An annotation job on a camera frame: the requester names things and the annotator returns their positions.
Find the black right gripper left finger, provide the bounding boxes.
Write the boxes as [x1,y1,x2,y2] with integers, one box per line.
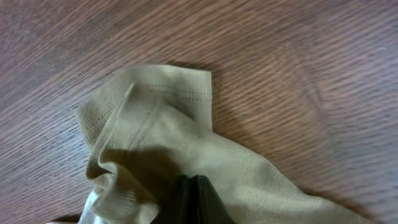
[151,175,195,224]

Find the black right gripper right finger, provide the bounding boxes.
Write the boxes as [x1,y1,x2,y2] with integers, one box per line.
[193,175,236,224]

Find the white baby shirt tan sleeves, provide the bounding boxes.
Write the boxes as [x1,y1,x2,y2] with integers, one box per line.
[78,65,366,224]

